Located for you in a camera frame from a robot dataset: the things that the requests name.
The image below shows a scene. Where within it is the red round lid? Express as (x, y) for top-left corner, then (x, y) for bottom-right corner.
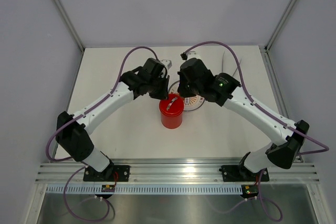
(159, 93), (184, 117)

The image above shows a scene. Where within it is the red cylindrical lunch box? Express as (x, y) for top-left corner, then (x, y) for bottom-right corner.
(160, 109), (183, 129)

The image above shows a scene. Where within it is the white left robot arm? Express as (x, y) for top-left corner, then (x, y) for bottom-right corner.
(56, 67), (170, 182)

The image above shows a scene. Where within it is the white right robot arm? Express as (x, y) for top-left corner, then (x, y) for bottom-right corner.
(178, 70), (309, 181)

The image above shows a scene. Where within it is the white printed plate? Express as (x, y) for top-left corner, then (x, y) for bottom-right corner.
(169, 81), (205, 112)

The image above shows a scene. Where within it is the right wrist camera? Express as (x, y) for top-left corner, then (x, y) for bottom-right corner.
(178, 51), (214, 83)

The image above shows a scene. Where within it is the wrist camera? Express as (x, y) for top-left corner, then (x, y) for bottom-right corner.
(143, 58), (172, 78)
(178, 51), (214, 83)

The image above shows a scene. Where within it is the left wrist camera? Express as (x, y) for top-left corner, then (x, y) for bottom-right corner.
(143, 58), (172, 78)

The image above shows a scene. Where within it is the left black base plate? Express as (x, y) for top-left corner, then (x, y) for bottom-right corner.
(83, 165), (131, 182)

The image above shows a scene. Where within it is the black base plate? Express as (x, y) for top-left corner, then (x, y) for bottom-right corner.
(83, 165), (131, 182)
(218, 165), (270, 182)

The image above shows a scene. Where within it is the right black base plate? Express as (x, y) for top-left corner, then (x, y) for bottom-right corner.
(218, 165), (270, 182)

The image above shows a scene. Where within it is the aluminium mounting rail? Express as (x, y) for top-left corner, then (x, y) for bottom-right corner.
(35, 158), (320, 185)

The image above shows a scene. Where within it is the white slotted cable duct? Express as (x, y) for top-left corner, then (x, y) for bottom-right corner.
(46, 184), (243, 195)

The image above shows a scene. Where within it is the right aluminium frame post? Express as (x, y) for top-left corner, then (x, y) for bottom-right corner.
(264, 0), (299, 53)

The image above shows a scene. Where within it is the aluminium frame post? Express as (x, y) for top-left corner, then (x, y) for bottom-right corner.
(51, 0), (85, 54)
(264, 0), (299, 53)

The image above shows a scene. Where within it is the left aluminium frame post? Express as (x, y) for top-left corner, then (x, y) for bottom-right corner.
(51, 0), (85, 54)

